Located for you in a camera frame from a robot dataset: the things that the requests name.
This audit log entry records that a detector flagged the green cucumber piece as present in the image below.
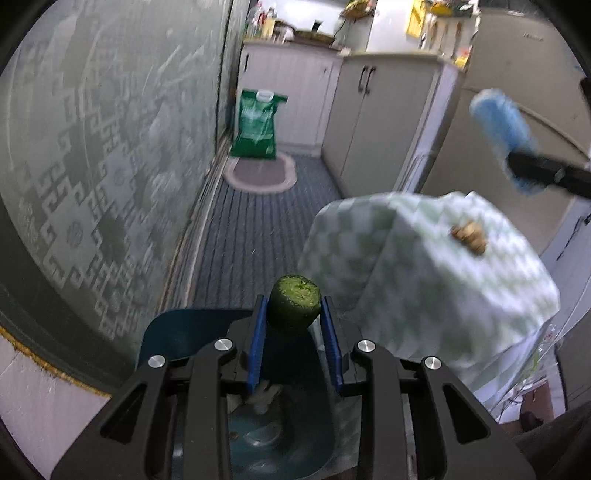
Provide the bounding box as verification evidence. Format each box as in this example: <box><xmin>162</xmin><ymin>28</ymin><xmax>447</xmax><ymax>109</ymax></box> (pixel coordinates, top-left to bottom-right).
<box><xmin>264</xmin><ymin>275</ymin><xmax>322</xmax><ymax>368</ymax></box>

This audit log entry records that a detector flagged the light blue tissue pack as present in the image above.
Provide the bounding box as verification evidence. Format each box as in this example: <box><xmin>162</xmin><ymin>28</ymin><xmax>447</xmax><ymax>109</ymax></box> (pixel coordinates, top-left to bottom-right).
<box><xmin>469</xmin><ymin>89</ymin><xmax>545</xmax><ymax>195</ymax></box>

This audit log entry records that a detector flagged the ginger root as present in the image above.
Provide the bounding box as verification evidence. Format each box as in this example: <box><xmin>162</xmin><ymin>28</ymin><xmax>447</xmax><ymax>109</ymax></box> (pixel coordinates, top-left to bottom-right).
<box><xmin>451</xmin><ymin>221</ymin><xmax>488</xmax><ymax>255</ymax></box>

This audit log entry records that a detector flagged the blue trash bin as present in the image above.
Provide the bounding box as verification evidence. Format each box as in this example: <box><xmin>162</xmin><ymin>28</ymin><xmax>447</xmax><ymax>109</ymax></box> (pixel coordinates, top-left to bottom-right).
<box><xmin>138</xmin><ymin>307</ymin><xmax>359</xmax><ymax>479</ymax></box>

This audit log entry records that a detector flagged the white kitchen cabinet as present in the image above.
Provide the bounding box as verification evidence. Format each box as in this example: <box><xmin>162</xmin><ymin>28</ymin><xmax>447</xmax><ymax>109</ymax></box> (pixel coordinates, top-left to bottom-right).
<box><xmin>236</xmin><ymin>40</ymin><xmax>342</xmax><ymax>157</ymax></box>

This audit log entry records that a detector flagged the green white checkered tablecloth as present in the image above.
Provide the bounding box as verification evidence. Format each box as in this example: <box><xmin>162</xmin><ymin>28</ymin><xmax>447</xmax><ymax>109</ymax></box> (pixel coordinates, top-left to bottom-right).
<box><xmin>297</xmin><ymin>192</ymin><xmax>560</xmax><ymax>409</ymax></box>

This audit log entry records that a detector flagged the striped blue floor rug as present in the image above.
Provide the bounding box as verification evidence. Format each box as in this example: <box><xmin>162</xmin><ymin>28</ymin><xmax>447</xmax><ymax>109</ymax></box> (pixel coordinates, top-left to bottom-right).
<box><xmin>191</xmin><ymin>156</ymin><xmax>341</xmax><ymax>309</ymax></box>

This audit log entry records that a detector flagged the silver refrigerator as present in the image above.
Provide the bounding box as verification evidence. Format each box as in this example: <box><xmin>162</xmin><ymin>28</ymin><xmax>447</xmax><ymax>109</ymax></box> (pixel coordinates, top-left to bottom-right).
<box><xmin>422</xmin><ymin>8</ymin><xmax>590</xmax><ymax>252</ymax></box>

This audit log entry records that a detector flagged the oval grey floor mat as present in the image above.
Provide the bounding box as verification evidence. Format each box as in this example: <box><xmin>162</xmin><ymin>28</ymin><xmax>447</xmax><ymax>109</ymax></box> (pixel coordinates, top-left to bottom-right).
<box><xmin>223</xmin><ymin>152</ymin><xmax>297</xmax><ymax>195</ymax></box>

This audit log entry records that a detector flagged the green rice bag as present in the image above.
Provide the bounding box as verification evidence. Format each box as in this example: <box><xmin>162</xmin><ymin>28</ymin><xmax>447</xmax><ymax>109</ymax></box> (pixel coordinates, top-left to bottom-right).
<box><xmin>230</xmin><ymin>89</ymin><xmax>288</xmax><ymax>160</ymax></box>

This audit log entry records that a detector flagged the frosted patterned sliding door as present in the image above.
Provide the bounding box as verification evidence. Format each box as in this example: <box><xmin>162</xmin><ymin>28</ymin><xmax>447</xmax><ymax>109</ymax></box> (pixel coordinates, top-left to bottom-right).
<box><xmin>1</xmin><ymin>1</ymin><xmax>247</xmax><ymax>391</ymax></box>

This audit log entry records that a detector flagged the frying pan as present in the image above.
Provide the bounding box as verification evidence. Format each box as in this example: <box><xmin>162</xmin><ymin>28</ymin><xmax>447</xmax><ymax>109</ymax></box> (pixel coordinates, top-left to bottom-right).
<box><xmin>294</xmin><ymin>20</ymin><xmax>335</xmax><ymax>46</ymax></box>

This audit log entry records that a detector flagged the yellow bottle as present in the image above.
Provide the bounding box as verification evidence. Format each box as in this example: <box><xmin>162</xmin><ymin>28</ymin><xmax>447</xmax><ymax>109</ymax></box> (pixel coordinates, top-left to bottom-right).
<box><xmin>260</xmin><ymin>8</ymin><xmax>276</xmax><ymax>40</ymax></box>

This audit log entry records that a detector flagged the side cabinet with black handles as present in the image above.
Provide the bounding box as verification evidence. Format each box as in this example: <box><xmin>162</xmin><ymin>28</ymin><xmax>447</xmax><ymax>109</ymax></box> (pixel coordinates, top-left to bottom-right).
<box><xmin>322</xmin><ymin>52</ymin><xmax>464</xmax><ymax>198</ymax></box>

